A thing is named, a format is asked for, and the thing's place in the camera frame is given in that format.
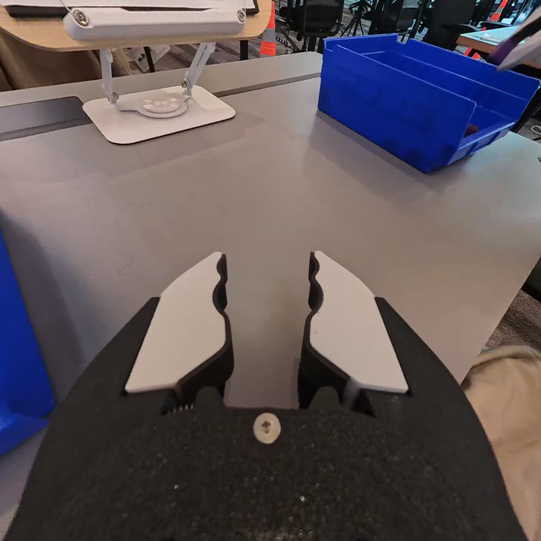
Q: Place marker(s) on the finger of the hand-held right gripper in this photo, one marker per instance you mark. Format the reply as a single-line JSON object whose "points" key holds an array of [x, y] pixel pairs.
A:
{"points": [[533, 26], [522, 55]]}

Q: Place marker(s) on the long wooden desk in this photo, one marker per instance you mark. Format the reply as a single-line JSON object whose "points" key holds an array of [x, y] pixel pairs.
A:
{"points": [[477, 40]]}

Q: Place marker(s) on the orange traffic cone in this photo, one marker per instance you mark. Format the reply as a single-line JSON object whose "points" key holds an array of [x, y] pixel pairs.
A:
{"points": [[267, 42]]}

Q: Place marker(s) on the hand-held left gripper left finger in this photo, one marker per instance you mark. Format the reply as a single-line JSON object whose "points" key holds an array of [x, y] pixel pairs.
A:
{"points": [[177, 329]]}

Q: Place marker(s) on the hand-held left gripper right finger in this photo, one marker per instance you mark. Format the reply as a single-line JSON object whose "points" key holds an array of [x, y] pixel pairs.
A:
{"points": [[355, 334]]}

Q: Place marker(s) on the purple wooden cube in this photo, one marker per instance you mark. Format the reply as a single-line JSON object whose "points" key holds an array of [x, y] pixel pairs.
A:
{"points": [[509, 50]]}

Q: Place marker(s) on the black office chair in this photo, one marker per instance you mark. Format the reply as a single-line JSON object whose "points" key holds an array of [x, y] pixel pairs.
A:
{"points": [[317, 17]]}

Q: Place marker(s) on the blue plastic bin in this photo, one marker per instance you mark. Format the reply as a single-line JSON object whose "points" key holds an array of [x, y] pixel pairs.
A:
{"points": [[401, 110], [21, 338]]}

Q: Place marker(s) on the white folding stand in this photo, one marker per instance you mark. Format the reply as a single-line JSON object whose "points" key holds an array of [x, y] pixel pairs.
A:
{"points": [[169, 122]]}

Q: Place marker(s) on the brown fabric cover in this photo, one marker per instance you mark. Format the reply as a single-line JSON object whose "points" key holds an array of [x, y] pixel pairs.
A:
{"points": [[25, 67]]}

